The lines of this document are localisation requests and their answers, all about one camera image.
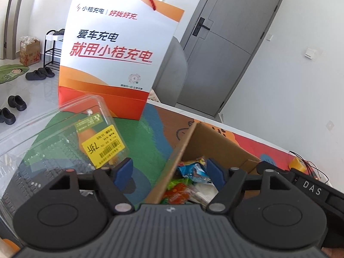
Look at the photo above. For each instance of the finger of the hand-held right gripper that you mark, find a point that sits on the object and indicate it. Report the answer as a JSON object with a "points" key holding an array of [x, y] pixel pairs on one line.
{"points": [[283, 173]]}

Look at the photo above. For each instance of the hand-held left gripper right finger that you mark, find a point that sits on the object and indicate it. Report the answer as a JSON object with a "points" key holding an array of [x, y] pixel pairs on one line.
{"points": [[215, 169]]}

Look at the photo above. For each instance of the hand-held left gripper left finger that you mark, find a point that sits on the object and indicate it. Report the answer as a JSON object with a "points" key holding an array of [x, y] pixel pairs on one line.
{"points": [[123, 168]]}

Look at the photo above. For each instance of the brown cardboard box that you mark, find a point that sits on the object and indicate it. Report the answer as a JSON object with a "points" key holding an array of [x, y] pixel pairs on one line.
{"points": [[215, 142]]}

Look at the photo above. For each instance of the pile of mixed snacks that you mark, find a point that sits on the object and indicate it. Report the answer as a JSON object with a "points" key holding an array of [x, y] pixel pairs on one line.
{"points": [[188, 184]]}

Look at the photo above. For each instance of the yellow tape roll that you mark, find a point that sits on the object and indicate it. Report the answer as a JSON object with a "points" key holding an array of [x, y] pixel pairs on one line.
{"points": [[297, 164]]}

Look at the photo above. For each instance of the colourful printed table mat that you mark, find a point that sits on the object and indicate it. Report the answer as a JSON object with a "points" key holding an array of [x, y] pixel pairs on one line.
{"points": [[150, 139]]}

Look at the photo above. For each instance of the clear plastic clamshell container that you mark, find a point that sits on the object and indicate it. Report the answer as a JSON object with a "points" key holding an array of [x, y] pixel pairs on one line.
{"points": [[53, 139]]}

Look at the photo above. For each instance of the dotted beige cushion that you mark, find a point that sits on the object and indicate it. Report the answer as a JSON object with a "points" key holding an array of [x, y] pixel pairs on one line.
{"points": [[153, 96]]}

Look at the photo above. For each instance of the white and orange paper bag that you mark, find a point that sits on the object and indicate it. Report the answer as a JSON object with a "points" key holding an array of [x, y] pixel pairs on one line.
{"points": [[113, 67]]}

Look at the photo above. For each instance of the grey chair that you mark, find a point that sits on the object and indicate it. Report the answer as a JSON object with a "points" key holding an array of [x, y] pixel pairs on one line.
{"points": [[172, 72]]}

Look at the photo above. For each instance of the grey slipper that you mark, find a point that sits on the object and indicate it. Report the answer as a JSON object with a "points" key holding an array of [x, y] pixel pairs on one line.
{"points": [[35, 75], [48, 72]]}

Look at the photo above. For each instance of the grey door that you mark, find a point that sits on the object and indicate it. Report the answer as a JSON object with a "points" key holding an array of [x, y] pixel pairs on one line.
{"points": [[228, 45]]}

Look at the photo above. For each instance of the black shoe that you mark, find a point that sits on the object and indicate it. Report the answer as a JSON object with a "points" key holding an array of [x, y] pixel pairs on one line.
{"points": [[7, 116], [16, 102]]}

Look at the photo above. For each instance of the black shoe rack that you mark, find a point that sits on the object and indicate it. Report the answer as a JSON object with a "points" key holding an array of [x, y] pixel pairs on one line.
{"points": [[52, 51]]}

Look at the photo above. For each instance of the green leaf floor mat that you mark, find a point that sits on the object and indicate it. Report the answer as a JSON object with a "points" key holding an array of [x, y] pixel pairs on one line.
{"points": [[13, 74]]}

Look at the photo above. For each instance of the cardboard box with red print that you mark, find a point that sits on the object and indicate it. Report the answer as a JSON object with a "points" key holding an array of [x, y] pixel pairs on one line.
{"points": [[29, 52]]}

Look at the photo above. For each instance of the dark cloth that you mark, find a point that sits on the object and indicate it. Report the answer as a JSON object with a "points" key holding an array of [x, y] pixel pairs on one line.
{"points": [[58, 32]]}

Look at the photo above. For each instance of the white wall socket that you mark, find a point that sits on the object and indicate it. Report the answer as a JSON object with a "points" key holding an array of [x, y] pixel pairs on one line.
{"points": [[329, 125]]}

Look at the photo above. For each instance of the white light switch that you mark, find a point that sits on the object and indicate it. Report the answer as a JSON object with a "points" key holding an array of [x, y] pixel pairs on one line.
{"points": [[311, 53]]}

